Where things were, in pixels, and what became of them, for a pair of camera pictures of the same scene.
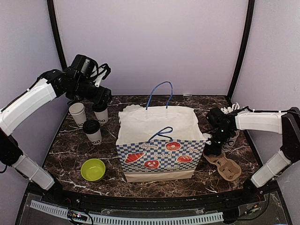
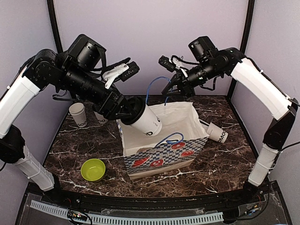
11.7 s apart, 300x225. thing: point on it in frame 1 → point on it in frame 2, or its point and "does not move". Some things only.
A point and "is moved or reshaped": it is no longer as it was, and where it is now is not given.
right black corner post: x=247 y=37 does not move
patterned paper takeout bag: x=159 y=143 is moved or reshaped
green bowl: x=93 y=169 does not move
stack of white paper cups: x=78 y=111 does not move
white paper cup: x=95 y=138 → x=149 y=124
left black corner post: x=51 y=13 does not move
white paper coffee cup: x=102 y=116 does not move
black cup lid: x=91 y=126 → x=132 y=108
